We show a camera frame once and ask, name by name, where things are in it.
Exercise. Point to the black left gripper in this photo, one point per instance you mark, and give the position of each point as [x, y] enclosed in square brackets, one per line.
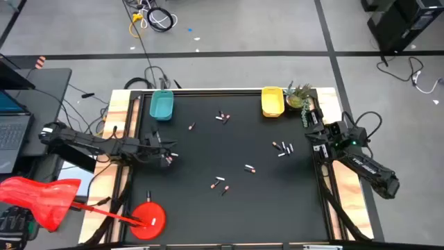
[151, 149]

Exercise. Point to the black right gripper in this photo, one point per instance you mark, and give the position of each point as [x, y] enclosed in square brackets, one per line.
[326, 140]

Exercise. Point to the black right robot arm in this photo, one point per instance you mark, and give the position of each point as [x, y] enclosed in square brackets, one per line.
[367, 170]

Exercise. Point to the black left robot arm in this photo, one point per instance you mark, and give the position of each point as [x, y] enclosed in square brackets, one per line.
[83, 140]

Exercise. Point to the potted succulent plant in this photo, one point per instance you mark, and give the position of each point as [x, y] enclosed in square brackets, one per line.
[295, 100]

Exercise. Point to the teal plastic basket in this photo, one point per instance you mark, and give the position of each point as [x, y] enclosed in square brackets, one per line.
[161, 104]

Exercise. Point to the yellow plastic basket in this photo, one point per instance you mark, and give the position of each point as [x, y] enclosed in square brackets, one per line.
[273, 102]

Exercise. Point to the red round base with rod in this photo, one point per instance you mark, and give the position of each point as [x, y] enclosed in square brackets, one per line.
[149, 222]

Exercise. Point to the black desk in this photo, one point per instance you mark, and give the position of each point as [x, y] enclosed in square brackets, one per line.
[48, 104]

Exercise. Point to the black equipment cabinet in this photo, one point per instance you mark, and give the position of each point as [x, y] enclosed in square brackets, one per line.
[399, 24]

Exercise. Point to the orange striped tape piece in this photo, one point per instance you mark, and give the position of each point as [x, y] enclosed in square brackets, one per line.
[40, 62]

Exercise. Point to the grey laptop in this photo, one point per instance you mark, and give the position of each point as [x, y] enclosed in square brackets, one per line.
[14, 132]

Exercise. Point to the black monitor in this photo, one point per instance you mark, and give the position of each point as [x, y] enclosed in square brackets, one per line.
[10, 78]

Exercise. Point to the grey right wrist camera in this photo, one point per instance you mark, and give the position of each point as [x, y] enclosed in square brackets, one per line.
[335, 129]

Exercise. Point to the black aluminium table frame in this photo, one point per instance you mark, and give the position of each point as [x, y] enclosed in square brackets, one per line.
[208, 92]

